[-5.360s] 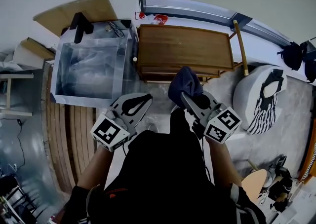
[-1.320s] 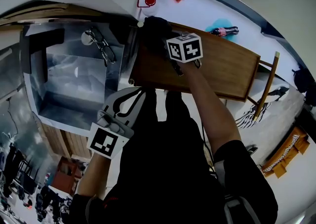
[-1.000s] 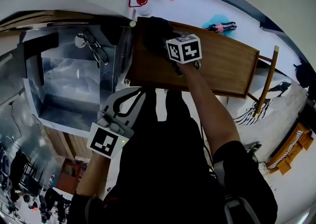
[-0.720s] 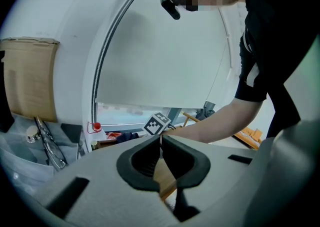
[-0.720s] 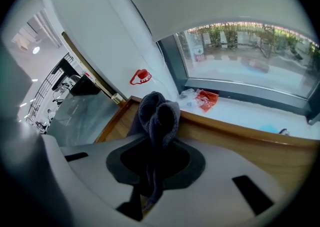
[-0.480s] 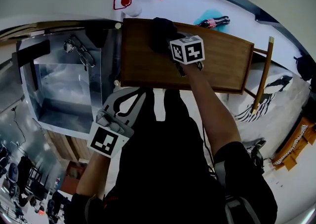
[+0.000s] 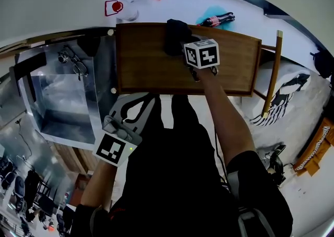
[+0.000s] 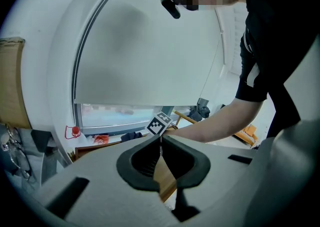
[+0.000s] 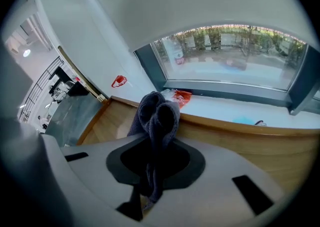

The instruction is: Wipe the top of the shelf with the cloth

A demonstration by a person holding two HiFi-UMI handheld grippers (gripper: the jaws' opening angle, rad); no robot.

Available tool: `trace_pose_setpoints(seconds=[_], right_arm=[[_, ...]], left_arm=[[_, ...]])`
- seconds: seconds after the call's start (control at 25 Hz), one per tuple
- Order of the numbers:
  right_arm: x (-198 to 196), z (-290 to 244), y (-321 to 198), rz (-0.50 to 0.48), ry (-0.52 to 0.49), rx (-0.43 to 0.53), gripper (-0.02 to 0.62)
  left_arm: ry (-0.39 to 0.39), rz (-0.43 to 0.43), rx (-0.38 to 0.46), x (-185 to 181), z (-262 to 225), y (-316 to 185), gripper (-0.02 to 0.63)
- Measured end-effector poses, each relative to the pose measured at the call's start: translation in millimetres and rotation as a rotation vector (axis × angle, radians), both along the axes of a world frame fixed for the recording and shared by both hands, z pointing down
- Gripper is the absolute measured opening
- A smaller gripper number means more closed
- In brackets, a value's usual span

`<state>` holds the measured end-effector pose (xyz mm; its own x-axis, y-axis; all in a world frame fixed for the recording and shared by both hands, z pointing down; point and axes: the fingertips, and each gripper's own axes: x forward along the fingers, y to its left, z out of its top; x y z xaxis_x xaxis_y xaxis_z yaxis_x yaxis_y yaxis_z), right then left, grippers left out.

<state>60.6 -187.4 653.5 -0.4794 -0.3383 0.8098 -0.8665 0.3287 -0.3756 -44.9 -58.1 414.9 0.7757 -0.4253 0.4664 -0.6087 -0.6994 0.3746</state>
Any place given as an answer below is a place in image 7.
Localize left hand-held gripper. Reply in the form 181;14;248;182
92;92;157;168

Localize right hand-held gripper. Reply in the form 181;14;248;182
183;38;220;82

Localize dark blue cloth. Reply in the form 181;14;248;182
163;18;200;57

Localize wooden shelf rack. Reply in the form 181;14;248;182
115;21;284;119

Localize person's left forearm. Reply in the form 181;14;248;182
80;159;118;212

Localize person's right forearm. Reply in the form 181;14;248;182
195;68;258;166

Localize clear plastic storage box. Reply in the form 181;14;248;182
9;33;118;150

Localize dark cola bottle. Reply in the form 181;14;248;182
196;11;235;28

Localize teal plastic bag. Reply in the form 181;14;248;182
195;5;232;29

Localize black-rimmed eyeglasses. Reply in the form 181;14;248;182
57;45;89;77

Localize slatted wooden board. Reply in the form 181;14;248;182
53;141;94;176

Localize person's black clothed body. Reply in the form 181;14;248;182
70;94;294;237

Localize white bottle red cap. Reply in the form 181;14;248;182
104;0;139;22

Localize white bean bag seat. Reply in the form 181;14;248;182
241;61;311;127

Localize black white striped bag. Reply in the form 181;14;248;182
249;73;311;126

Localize black angled stand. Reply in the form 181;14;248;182
13;52;47;103

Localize large cardboard sheet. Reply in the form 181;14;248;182
0;26;115;54

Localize black backpack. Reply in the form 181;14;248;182
310;49;334;79

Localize black metal rack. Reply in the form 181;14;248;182
36;178;58;217

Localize black grey sneaker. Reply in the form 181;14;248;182
268;144;288;186

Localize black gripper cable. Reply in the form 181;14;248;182
213;126;231;187

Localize black floor cable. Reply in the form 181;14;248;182
15;119;34;155

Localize grey shoulder strap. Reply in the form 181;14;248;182
226;170;276;237
89;206;110;237

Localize orange wooden crate with rope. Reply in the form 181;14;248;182
292;117;334;176

